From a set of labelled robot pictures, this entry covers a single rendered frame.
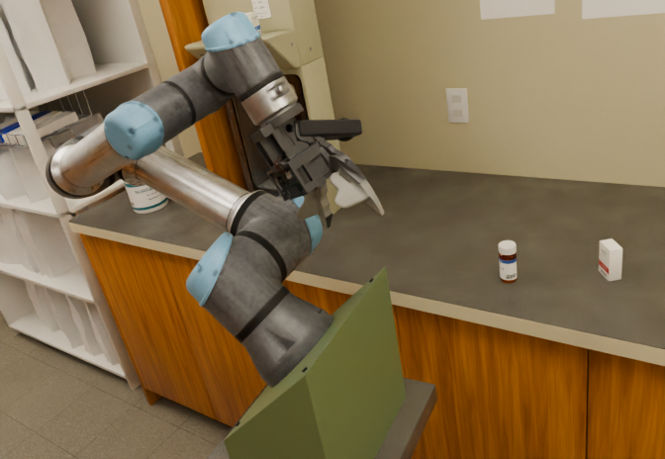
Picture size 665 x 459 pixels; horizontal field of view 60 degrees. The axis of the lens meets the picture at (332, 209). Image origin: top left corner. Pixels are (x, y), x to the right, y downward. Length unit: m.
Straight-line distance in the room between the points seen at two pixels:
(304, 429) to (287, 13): 1.12
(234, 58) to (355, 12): 1.23
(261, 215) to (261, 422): 0.35
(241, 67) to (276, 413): 0.48
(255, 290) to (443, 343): 0.65
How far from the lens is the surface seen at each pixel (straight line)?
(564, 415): 1.46
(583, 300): 1.34
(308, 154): 0.83
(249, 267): 0.94
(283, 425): 0.86
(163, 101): 0.85
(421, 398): 1.11
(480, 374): 1.47
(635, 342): 1.24
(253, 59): 0.83
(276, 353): 0.92
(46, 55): 2.64
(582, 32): 1.77
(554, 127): 1.86
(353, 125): 0.90
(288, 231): 0.99
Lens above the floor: 1.71
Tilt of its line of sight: 25 degrees down
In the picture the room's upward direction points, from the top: 11 degrees counter-clockwise
